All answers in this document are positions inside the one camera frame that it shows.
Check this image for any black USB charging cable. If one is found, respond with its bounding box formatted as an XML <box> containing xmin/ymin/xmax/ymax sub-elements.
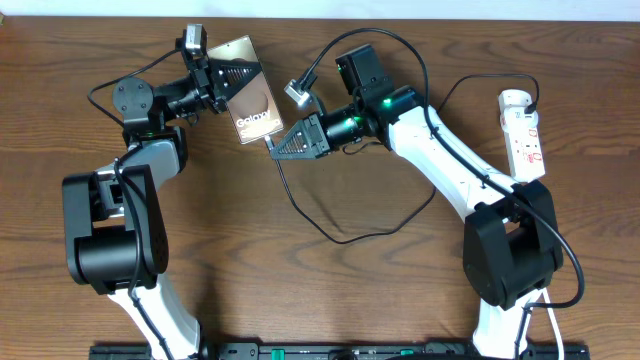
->
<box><xmin>263</xmin><ymin>73</ymin><xmax>541</xmax><ymax>246</ymax></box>

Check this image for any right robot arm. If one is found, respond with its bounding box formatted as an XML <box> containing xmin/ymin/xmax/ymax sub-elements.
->
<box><xmin>269</xmin><ymin>45</ymin><xmax>564</xmax><ymax>359</ymax></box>

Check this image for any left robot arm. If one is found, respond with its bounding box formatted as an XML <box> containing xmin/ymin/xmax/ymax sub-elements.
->
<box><xmin>62</xmin><ymin>39</ymin><xmax>262</xmax><ymax>359</ymax></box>

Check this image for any white USB charger plug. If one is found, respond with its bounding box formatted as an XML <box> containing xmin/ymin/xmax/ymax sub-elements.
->
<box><xmin>498</xmin><ymin>89</ymin><xmax>539</xmax><ymax>133</ymax></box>

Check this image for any white power strip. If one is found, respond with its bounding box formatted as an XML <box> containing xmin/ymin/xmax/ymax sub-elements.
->
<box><xmin>496</xmin><ymin>89</ymin><xmax>546</xmax><ymax>183</ymax></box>

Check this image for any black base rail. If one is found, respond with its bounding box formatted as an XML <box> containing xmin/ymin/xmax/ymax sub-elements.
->
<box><xmin>88</xmin><ymin>342</ymin><xmax>591</xmax><ymax>360</ymax></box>

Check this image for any white power strip cord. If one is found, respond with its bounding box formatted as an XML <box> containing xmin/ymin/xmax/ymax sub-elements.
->
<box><xmin>539</xmin><ymin>287</ymin><xmax>566</xmax><ymax>360</ymax></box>

